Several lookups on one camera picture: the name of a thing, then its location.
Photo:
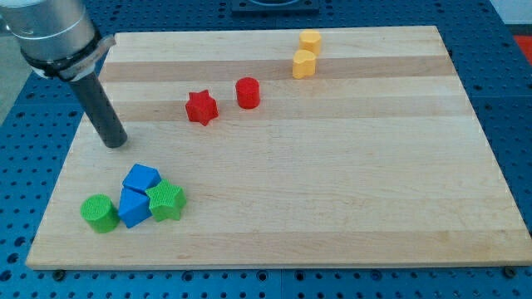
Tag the red star block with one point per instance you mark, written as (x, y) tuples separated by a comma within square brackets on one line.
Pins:
[(201, 107)]

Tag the green cylinder block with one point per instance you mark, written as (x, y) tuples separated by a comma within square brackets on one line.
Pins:
[(99, 213)]

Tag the green star block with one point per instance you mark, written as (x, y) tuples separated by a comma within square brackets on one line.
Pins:
[(166, 201)]

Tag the yellow heart block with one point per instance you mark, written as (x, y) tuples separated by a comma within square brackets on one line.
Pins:
[(310, 40), (304, 64)]

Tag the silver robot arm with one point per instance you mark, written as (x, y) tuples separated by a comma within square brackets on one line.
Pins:
[(57, 37)]

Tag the blue cube block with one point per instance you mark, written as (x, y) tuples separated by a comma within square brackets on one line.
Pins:
[(140, 178)]

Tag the blue triangular block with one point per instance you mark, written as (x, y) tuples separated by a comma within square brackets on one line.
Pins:
[(134, 207)]

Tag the yellow heart block front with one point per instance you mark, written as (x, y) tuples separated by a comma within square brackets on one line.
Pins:
[(304, 64)]

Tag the yellow heart block rear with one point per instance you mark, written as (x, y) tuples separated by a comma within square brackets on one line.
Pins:
[(310, 40)]

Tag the red cylinder block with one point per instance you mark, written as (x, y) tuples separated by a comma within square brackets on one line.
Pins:
[(248, 92)]

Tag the wooden board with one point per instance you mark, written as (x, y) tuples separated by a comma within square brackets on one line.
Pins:
[(378, 160)]

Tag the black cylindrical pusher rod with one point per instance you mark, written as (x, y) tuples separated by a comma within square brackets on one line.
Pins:
[(99, 110)]

